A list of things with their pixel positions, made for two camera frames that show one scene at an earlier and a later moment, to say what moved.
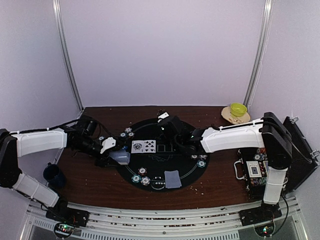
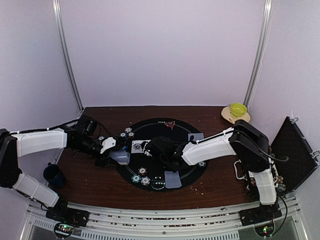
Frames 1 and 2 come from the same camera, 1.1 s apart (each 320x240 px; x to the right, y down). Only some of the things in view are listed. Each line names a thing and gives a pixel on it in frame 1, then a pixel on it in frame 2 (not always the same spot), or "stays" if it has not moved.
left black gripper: (103, 162) stays
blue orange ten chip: (127, 130) stays
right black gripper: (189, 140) -> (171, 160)
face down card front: (172, 179) stays
